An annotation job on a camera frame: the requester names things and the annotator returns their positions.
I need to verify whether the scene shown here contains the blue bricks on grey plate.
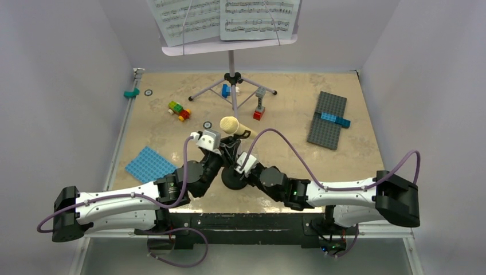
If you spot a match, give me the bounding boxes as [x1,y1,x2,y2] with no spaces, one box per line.
[320,112,351,128]

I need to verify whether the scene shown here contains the black microphone stand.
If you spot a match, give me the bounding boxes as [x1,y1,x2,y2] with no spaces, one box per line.
[221,136,247,190]

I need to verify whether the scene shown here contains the colourful toy brick car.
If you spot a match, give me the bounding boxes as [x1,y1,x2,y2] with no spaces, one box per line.
[168,101,191,122]

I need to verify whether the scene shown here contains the black table front rail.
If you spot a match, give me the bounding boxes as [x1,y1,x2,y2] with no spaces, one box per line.
[135,211,362,252]

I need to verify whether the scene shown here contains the cream toy microphone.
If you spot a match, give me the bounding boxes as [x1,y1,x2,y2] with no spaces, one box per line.
[220,116,258,138]

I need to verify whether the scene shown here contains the blue white brick stack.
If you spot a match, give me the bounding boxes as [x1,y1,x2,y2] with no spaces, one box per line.
[221,84,240,99]

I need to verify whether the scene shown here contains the teal brick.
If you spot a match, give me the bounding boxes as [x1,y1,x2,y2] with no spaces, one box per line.
[123,88,140,99]

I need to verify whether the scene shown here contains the left sheet music page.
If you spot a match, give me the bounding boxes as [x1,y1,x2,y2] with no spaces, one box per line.
[147,0,220,47]

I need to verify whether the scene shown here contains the sheet music page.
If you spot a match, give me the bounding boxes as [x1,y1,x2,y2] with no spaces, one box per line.
[147,0,220,47]
[220,0,301,41]

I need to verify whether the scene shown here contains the grey girder red brick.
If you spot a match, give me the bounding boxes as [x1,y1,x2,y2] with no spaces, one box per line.
[253,87,266,121]

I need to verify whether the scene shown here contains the right sheet music page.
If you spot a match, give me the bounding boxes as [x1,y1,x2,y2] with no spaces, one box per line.
[220,0,301,41]

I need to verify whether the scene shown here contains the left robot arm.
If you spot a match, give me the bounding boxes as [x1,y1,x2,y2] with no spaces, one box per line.
[49,133,241,243]

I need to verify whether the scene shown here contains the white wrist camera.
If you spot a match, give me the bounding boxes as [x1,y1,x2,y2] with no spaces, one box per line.
[190,129,222,155]
[234,152,259,177]

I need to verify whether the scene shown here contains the light blue building baseplate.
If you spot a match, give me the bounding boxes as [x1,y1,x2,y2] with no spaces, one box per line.
[125,146,177,183]

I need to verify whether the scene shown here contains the lilac music stand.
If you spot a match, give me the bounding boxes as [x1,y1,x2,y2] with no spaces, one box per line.
[159,34,298,117]

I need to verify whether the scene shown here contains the dark grey building baseplate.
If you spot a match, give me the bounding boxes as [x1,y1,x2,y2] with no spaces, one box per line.
[307,91,351,151]

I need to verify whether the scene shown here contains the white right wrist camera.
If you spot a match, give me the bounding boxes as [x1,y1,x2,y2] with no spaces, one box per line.
[234,152,259,177]

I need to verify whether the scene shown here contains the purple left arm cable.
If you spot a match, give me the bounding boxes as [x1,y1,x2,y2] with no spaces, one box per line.
[37,135,210,269]

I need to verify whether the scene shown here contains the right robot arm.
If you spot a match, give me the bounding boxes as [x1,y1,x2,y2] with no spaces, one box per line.
[235,164,421,233]

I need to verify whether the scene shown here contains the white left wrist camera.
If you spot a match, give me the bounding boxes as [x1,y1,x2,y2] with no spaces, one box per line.
[190,129,222,155]

